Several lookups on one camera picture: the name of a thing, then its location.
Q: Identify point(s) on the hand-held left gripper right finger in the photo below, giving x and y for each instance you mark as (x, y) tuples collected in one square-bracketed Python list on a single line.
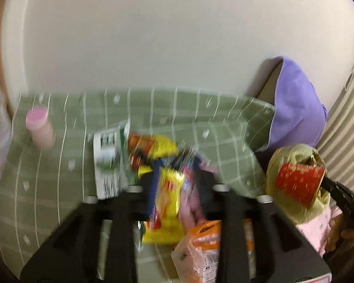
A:
[(197, 166)]

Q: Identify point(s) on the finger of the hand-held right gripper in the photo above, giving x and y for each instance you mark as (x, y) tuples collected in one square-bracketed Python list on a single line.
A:
[(339, 194)]

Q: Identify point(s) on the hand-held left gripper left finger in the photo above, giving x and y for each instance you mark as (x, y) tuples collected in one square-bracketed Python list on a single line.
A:
[(151, 194)]

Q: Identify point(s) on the pink strip packet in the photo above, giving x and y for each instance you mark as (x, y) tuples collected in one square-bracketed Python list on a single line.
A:
[(191, 209)]

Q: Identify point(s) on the red paper cup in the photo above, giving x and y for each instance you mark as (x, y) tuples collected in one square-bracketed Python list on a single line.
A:
[(298, 181)]

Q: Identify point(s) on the green plastic bag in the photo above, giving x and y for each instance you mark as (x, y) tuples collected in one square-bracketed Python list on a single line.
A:
[(286, 209)]

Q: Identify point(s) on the person's right hand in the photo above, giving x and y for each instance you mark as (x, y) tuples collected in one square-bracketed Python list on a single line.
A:
[(346, 237)]

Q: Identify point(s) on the orange and yellow snack packet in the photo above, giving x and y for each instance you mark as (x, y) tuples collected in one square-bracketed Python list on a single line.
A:
[(153, 147)]

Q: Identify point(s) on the pink printed clothing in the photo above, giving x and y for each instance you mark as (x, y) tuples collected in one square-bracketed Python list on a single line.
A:
[(309, 233)]

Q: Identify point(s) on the green and white carton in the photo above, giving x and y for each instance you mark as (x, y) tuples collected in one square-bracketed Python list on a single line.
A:
[(106, 165)]

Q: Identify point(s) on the striped curtain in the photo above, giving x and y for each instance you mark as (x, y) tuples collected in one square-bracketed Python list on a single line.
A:
[(348, 135)]

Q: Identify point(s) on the orange snack bag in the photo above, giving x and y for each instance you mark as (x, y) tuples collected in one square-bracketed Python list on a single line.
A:
[(194, 250)]

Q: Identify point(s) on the green checked blanket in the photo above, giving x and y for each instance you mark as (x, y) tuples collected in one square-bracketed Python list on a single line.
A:
[(62, 168)]

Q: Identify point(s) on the purple cloth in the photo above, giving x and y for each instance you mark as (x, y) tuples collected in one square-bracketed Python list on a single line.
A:
[(295, 109)]

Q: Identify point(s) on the pink bottle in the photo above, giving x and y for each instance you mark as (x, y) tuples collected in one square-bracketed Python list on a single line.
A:
[(39, 126)]

